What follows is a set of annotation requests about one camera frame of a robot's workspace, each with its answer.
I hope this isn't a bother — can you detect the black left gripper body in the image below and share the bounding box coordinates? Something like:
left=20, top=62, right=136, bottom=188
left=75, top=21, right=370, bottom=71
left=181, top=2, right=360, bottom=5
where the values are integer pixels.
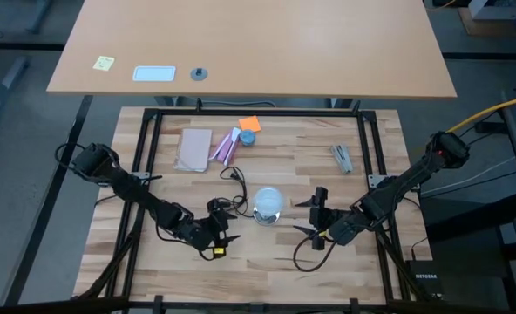
left=206, top=198, right=231, bottom=259

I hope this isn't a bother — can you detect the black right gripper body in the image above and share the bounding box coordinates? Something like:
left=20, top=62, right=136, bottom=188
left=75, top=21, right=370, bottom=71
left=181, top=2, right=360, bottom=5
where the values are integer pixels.
left=308, top=186, right=343, bottom=252

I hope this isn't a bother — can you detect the pink white stapler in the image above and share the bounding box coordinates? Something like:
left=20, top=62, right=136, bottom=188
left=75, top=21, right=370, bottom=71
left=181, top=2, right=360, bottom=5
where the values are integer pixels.
left=208, top=126, right=242, bottom=167

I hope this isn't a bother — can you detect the brown paper notebook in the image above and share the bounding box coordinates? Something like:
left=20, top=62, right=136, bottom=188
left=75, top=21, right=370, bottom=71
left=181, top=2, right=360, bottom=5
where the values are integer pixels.
left=173, top=127, right=214, bottom=174

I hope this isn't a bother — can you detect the orange sticky note pad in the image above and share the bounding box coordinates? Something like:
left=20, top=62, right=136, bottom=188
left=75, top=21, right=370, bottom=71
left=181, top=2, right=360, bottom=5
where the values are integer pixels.
left=238, top=115, right=263, bottom=133

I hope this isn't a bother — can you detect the white rectangular card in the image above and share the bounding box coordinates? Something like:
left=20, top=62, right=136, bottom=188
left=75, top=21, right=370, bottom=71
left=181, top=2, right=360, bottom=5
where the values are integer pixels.
left=132, top=65, right=177, bottom=83

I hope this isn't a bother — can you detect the light wooden desk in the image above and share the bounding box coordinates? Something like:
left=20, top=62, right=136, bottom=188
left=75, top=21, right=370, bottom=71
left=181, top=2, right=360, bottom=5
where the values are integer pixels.
left=46, top=0, right=458, bottom=99

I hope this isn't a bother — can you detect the black power strip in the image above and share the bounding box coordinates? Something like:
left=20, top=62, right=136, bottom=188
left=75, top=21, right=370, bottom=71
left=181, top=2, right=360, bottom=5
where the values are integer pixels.
left=474, top=121, right=506, bottom=134

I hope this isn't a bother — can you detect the yellow sticky note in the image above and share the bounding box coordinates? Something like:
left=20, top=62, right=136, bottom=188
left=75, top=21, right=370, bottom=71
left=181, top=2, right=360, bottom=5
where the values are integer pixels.
left=92, top=55, right=115, bottom=72

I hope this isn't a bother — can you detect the brown cardboard box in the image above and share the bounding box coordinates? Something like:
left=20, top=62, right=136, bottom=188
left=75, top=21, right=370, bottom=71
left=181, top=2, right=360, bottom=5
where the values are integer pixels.
left=458, top=6, right=516, bottom=38

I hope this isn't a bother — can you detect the grey metal table leg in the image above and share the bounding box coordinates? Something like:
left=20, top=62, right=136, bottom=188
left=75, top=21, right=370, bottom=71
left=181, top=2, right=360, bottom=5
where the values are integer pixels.
left=0, top=55, right=31, bottom=140

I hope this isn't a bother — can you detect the white box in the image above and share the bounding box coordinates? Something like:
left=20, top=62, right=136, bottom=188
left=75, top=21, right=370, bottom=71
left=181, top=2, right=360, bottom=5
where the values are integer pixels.
left=467, top=0, right=516, bottom=21

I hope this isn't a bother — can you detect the left wrist cable yellow tag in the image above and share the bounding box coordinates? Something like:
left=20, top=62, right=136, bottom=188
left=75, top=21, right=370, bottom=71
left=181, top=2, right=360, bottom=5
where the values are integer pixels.
left=155, top=224, right=227, bottom=262

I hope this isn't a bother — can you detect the black lamp power cord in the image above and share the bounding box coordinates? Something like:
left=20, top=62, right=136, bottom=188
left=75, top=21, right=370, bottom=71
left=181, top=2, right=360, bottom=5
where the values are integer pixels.
left=219, top=165, right=259, bottom=219

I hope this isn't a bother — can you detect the black aluminium table frame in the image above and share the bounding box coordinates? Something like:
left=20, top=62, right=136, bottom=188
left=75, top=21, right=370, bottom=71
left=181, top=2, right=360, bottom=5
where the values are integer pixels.
left=0, top=99, right=516, bottom=314

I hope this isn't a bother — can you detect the black Netgear network switch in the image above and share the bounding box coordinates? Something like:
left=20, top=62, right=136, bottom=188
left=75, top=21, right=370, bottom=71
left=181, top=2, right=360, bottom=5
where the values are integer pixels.
left=404, top=259, right=445, bottom=298

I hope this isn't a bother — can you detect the thin black floor cable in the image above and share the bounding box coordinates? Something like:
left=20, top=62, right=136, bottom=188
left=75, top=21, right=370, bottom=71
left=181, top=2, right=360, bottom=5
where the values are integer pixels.
left=418, top=167, right=516, bottom=198

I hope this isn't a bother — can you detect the white floor cable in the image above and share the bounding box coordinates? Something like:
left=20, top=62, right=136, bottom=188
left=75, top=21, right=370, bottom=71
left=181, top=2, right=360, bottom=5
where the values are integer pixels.
left=418, top=155, right=516, bottom=194

